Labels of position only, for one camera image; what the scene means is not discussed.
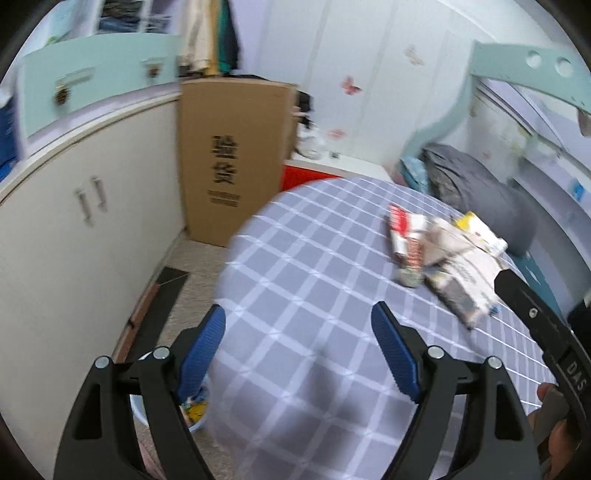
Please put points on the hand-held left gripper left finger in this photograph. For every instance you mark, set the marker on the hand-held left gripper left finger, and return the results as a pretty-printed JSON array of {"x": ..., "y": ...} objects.
[{"x": 203, "y": 350}]

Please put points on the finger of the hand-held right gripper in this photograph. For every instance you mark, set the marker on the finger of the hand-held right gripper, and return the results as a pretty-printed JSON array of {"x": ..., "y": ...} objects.
[{"x": 526, "y": 304}]

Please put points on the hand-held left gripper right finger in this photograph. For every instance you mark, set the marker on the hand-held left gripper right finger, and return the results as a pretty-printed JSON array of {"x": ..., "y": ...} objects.
[{"x": 397, "y": 350}]

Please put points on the large white packet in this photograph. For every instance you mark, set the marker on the large white packet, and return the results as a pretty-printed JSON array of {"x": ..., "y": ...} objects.
[{"x": 461, "y": 281}]

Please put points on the white yellow packet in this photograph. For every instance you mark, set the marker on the white yellow packet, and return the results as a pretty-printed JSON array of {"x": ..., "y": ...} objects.
[{"x": 482, "y": 230}]

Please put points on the light blue plastic bin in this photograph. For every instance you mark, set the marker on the light blue plastic bin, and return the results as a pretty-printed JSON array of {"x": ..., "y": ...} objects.
[{"x": 136, "y": 410}]

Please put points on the red patterned packet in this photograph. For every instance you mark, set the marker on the red patterned packet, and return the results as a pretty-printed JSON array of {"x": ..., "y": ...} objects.
[{"x": 413, "y": 251}]

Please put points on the red white packet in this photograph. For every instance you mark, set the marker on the red white packet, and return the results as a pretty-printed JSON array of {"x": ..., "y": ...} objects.
[{"x": 401, "y": 220}]

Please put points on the person's right hand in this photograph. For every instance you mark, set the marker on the person's right hand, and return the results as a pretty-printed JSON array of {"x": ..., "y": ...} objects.
[{"x": 556, "y": 443}]

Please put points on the grey checked tablecloth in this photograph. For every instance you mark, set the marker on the grey checked tablecloth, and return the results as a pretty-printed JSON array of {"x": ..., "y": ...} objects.
[{"x": 300, "y": 300}]

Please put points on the grey quilt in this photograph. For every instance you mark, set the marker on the grey quilt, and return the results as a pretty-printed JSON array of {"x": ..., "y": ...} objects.
[{"x": 480, "y": 194}]

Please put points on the small blue box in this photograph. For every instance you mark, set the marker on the small blue box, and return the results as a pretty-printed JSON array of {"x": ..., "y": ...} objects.
[{"x": 577, "y": 188}]

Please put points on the blue patterned bedding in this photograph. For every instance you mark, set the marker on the blue patterned bedding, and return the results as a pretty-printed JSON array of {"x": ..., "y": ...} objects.
[{"x": 413, "y": 173}]

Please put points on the brown cloth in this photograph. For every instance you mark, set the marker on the brown cloth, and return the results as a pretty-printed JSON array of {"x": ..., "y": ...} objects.
[{"x": 585, "y": 122}]

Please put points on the white red step platform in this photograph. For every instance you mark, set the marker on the white red step platform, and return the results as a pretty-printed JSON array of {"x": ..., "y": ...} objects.
[{"x": 332, "y": 168}]

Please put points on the tall cardboard box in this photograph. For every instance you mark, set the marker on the tall cardboard box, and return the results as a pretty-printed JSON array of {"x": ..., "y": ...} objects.
[{"x": 231, "y": 152}]

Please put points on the teal bunk bed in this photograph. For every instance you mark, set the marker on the teal bunk bed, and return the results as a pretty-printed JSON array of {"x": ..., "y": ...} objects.
[{"x": 508, "y": 92}]

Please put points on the white plastic bag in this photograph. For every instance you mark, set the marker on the white plastic bag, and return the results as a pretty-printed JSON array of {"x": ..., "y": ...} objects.
[{"x": 311, "y": 143}]

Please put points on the pale pink butterfly sticker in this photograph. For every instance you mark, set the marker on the pale pink butterfly sticker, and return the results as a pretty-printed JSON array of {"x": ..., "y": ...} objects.
[{"x": 337, "y": 133}]

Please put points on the black bag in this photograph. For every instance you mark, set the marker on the black bag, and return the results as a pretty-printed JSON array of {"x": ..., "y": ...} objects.
[{"x": 304, "y": 106}]

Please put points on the white butterfly sticker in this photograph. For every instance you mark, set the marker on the white butterfly sticker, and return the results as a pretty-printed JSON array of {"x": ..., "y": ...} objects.
[{"x": 414, "y": 54}]

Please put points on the white wardrobe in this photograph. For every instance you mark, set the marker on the white wardrobe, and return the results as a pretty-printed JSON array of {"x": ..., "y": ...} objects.
[{"x": 369, "y": 69}]

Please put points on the pine cone ornament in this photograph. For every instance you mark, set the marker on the pine cone ornament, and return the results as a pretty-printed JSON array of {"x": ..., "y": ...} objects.
[
  {"x": 61, "y": 97},
  {"x": 152, "y": 70}
]

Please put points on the blue gift bag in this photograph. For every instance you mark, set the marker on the blue gift bag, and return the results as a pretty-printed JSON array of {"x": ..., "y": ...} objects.
[{"x": 8, "y": 134}]

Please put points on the teal drawer unit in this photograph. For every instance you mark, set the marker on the teal drawer unit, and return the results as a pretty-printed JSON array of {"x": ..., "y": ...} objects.
[{"x": 101, "y": 69}]

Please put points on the cream hanging jacket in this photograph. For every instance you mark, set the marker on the cream hanging jacket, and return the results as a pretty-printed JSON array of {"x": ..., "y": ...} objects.
[{"x": 198, "y": 32}]

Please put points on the green hanging jacket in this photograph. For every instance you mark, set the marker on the green hanging jacket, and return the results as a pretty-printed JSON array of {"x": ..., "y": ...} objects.
[{"x": 227, "y": 32}]

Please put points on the folded jeans stack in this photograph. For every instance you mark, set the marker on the folded jeans stack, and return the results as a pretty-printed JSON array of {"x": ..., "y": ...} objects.
[{"x": 134, "y": 14}]

